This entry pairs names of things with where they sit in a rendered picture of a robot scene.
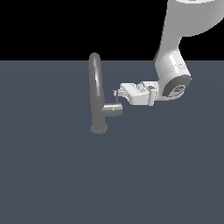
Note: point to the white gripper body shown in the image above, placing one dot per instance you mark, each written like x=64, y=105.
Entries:
x=139, y=93

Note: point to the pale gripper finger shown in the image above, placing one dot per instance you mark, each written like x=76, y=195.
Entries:
x=119, y=93

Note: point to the grey metal faucet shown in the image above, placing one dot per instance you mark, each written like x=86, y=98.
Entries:
x=97, y=96

